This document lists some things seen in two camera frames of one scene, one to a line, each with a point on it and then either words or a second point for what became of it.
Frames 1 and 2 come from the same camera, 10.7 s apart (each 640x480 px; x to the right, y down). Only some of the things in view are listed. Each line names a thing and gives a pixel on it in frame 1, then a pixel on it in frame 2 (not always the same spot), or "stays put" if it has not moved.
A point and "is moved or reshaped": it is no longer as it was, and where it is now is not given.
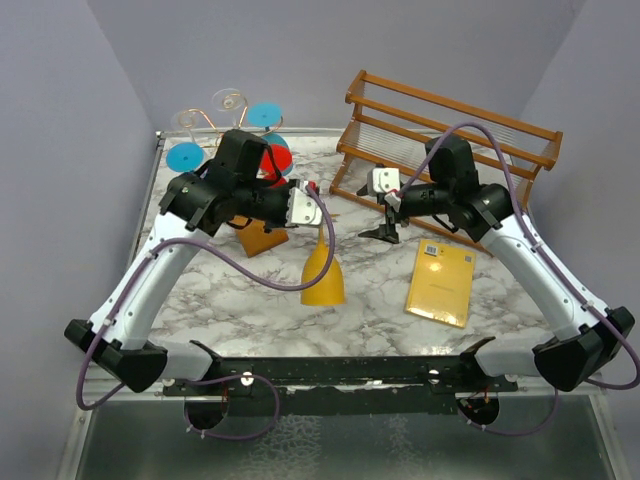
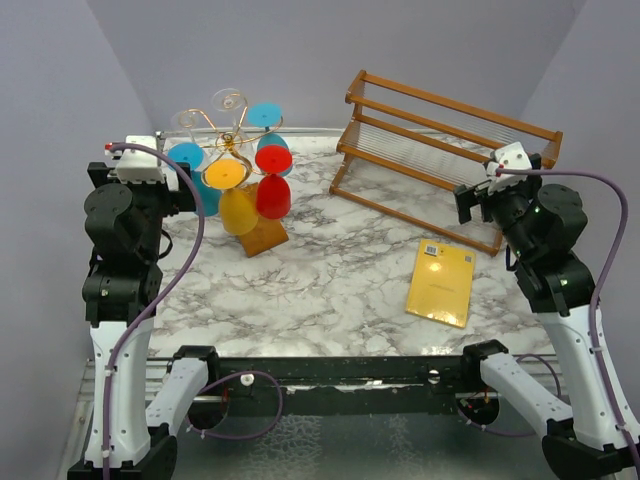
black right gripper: x=384 y=230 to x=469 y=196
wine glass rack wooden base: x=253 y=236 stays put
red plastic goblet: x=274 y=161 stays put
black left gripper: x=280 y=223 to x=176 y=200
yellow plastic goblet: x=332 y=289 is moved or reshaped
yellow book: x=441 y=283 stays put
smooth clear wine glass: x=185 y=119 stays put
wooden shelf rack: x=389 y=126 stays put
